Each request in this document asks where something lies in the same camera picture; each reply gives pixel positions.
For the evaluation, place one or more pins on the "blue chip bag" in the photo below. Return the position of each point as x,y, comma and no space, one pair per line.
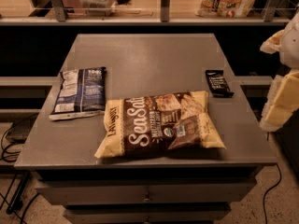
81,95

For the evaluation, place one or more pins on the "colourful snack bag on shelf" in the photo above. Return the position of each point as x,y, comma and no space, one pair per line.
224,8

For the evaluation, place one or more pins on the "yellow brown sea salt chip bag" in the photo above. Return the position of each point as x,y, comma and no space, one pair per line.
157,124

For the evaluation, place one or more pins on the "black rxbar chocolate bar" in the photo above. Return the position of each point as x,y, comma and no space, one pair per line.
217,84

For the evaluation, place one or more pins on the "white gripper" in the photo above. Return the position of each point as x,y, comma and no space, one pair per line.
291,46

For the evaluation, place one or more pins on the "clear plastic container on shelf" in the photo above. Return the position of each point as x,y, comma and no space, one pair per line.
99,8

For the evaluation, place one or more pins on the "black device on left floor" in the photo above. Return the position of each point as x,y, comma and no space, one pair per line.
19,132

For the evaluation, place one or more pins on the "metal shelf rail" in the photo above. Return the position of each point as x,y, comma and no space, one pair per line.
138,12

